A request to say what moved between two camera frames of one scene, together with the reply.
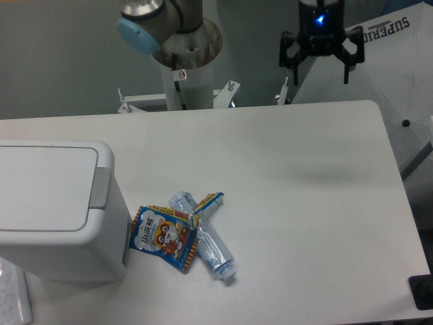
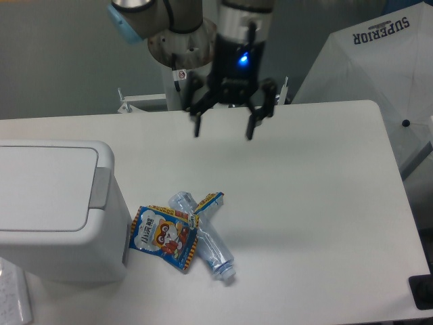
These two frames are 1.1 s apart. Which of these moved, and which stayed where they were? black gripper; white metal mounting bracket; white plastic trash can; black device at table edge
Moved: black gripper
Stayed: black device at table edge; white metal mounting bracket; white plastic trash can
